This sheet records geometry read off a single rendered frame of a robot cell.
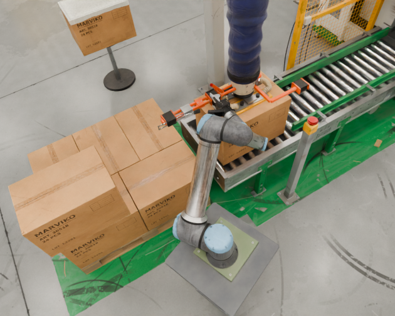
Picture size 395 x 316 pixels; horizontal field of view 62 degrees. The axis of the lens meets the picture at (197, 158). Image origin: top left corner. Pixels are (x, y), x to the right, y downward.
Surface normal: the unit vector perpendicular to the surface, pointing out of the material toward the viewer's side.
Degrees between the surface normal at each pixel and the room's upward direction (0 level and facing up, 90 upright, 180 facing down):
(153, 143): 0
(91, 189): 0
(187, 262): 0
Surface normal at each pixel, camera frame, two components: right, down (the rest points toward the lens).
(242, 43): -0.28, 0.62
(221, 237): -0.06, -0.52
